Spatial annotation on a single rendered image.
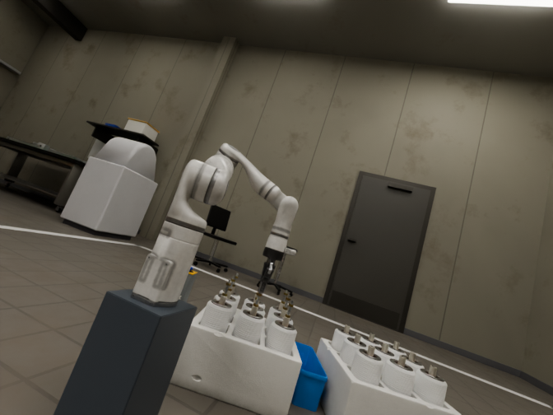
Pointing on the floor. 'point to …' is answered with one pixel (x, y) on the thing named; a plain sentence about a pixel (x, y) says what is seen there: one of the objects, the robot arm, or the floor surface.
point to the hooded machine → (113, 190)
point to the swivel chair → (217, 216)
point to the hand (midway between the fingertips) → (262, 286)
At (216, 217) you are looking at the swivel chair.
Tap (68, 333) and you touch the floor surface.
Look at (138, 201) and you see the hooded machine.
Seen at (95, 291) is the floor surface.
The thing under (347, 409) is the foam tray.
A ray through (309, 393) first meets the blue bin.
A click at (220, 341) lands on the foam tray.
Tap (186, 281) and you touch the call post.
